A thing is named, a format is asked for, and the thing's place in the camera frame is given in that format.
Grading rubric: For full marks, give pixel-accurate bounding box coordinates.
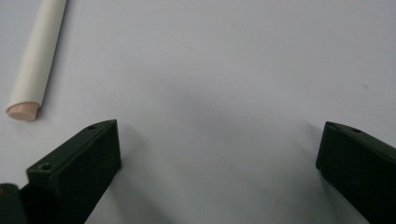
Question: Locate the white pen with pink end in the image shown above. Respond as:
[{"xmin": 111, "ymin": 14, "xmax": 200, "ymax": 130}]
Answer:
[{"xmin": 6, "ymin": 0, "xmax": 68, "ymax": 122}]

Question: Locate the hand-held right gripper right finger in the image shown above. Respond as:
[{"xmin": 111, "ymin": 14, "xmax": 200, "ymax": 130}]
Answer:
[{"xmin": 315, "ymin": 120, "xmax": 396, "ymax": 224}]

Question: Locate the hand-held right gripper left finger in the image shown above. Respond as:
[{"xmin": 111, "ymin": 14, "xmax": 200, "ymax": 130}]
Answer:
[{"xmin": 20, "ymin": 119, "xmax": 122, "ymax": 224}]

